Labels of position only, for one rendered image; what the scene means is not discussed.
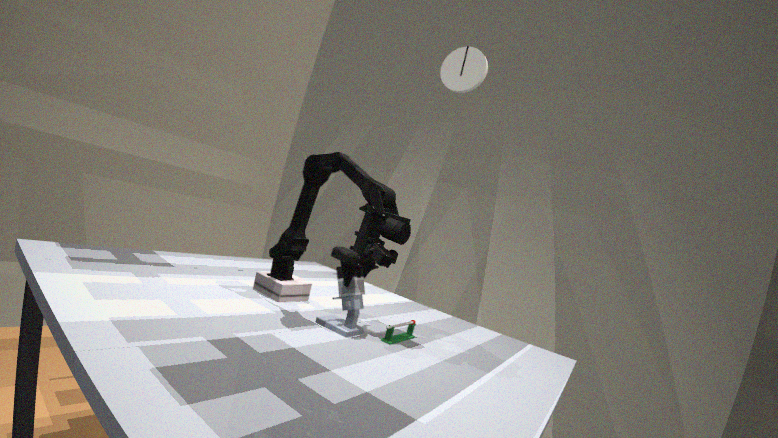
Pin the grey tapered pin with red cap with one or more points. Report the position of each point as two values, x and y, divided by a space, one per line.
400 325

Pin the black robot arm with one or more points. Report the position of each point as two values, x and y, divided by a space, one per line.
316 172

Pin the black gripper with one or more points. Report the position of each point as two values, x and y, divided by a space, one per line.
350 261

